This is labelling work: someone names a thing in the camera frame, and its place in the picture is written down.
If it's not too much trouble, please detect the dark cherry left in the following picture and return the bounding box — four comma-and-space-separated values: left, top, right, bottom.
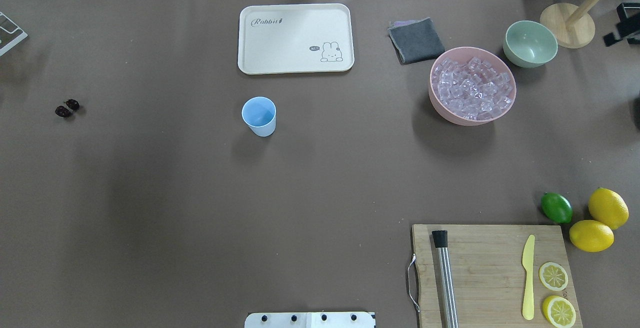
54, 105, 73, 118

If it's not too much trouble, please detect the grey folded cloth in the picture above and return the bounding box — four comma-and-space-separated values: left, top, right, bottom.
387, 16, 446, 65

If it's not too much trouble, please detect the cream rabbit tray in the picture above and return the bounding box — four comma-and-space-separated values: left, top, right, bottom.
237, 3, 355, 75

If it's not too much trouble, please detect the steel muddler black tip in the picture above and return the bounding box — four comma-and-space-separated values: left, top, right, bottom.
431, 230, 460, 328

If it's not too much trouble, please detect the clear ice cubes pile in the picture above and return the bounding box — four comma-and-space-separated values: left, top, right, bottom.
433, 56, 514, 121

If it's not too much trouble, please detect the wooden cutting board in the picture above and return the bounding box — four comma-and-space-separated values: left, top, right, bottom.
411, 224, 571, 328

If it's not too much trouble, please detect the yellow plastic knife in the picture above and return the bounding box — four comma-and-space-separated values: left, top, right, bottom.
521, 234, 536, 321

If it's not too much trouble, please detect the green lime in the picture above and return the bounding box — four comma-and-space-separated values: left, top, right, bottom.
541, 192, 574, 224

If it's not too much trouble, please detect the light blue plastic cup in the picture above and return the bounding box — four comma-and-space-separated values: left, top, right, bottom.
241, 97, 277, 137

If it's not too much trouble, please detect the yellow lemon far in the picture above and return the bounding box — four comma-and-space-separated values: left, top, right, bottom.
587, 187, 630, 230

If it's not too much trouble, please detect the dark cherry right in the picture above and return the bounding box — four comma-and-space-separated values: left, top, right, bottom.
65, 98, 80, 112

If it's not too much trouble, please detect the yellow lemon near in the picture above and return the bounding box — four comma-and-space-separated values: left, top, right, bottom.
569, 219, 615, 253

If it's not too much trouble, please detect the lemon half lower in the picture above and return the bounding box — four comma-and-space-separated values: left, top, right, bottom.
542, 294, 578, 328

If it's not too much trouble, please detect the lemon slice upper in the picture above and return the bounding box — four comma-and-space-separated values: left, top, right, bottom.
538, 261, 569, 292

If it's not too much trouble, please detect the wooden cup stand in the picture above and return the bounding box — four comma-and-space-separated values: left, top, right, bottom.
539, 0, 640, 49

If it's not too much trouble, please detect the pink bowl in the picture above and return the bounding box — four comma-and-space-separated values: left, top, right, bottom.
428, 46, 517, 127

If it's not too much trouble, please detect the yellow lemon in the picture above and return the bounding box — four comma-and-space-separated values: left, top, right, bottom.
587, 187, 630, 230
569, 219, 615, 253

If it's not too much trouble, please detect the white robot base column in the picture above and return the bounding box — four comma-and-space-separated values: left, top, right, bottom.
244, 311, 377, 328

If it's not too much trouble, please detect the dark cherry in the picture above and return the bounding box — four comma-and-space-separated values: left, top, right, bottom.
65, 98, 80, 112
54, 105, 73, 118

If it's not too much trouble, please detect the green ceramic bowl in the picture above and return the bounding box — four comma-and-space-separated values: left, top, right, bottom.
502, 20, 559, 68

